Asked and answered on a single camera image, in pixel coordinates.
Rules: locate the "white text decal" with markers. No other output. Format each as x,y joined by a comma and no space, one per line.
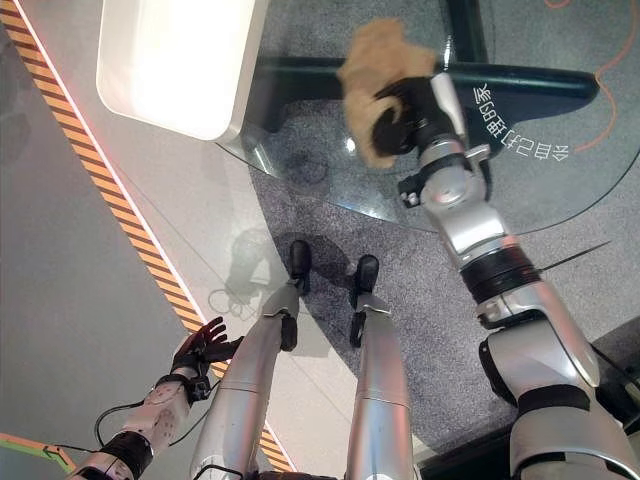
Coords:
520,130

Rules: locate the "silver robot leg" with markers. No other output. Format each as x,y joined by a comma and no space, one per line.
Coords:
240,395
380,400

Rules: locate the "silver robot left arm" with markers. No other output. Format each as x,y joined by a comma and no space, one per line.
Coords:
155,420

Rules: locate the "green floor tape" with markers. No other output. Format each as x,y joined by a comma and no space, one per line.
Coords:
35,445

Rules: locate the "silver robot left leg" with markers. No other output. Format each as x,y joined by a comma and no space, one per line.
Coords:
240,395

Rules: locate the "tan fluffy cloth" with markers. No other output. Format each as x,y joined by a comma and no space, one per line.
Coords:
372,65

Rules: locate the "dark robot foot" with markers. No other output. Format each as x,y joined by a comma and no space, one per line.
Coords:
300,257
366,272

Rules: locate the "silver robot right leg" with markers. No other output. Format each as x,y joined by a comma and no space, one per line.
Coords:
380,400

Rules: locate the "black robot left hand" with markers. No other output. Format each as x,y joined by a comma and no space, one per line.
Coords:
197,350

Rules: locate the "dark table base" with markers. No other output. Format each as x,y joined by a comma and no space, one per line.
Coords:
525,85

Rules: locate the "white plastic basket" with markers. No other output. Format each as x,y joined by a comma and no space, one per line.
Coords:
175,60

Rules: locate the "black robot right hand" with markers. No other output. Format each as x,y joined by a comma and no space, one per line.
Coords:
395,130

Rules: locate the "yellow black striped floor tape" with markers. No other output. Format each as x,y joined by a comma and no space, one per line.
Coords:
85,150

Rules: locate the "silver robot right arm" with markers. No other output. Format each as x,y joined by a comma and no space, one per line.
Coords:
525,350

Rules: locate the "dark robot right foot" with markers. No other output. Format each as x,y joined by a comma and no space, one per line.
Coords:
366,272

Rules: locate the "dark robot left foot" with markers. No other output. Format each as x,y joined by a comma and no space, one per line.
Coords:
300,257

